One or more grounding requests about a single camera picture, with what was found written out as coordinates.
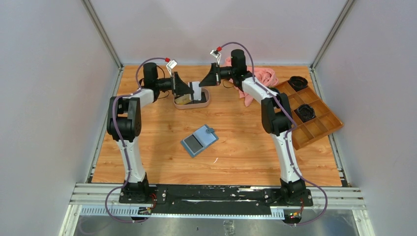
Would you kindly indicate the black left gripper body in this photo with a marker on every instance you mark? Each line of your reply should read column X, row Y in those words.
column 165, row 84

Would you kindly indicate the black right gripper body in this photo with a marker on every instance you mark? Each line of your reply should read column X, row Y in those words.
column 227, row 73

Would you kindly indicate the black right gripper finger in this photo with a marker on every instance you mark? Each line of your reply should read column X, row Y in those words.
column 209, row 80
column 214, row 69

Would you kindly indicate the white silver credit card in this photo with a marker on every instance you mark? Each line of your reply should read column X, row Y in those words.
column 197, row 91

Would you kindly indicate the teal leather card holder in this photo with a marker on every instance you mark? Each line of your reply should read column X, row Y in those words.
column 205, row 135

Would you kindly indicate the black credit card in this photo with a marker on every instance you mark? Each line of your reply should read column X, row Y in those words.
column 193, row 144

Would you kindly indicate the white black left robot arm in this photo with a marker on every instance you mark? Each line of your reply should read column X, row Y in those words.
column 124, row 124

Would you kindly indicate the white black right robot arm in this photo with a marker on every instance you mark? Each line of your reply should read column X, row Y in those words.
column 276, row 120

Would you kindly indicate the gold credit card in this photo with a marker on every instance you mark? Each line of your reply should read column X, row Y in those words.
column 183, row 100

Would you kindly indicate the beige oval tray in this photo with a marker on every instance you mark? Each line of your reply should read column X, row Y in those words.
column 196, row 104

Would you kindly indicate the pink cloth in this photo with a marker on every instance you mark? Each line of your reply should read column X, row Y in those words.
column 266, row 76

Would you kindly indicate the rolled tie orange pattern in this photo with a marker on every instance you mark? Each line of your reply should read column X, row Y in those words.
column 298, row 83

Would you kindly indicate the wooden compartment organizer tray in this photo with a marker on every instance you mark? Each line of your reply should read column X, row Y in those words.
column 325, row 123

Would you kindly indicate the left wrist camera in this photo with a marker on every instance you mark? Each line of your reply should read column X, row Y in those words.
column 171, row 64

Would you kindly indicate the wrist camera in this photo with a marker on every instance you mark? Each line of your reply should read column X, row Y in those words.
column 171, row 64
column 217, row 55

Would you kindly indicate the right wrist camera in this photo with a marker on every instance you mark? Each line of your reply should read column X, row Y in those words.
column 217, row 55

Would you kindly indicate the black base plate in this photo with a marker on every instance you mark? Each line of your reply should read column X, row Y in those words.
column 216, row 200

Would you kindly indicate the aluminium frame rail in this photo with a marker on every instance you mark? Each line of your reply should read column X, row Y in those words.
column 91, row 199

